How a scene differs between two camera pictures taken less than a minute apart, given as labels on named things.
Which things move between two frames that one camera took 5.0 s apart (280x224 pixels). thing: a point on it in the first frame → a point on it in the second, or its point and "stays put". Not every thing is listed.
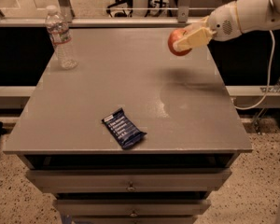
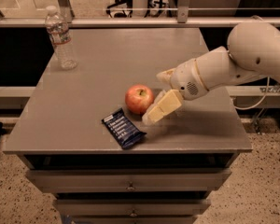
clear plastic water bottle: [59, 31] stays put
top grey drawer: [132, 179] stays put
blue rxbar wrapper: [124, 129] stays put
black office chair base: [123, 6] stays put
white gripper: [223, 21] → [185, 77]
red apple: [175, 36] → [139, 99]
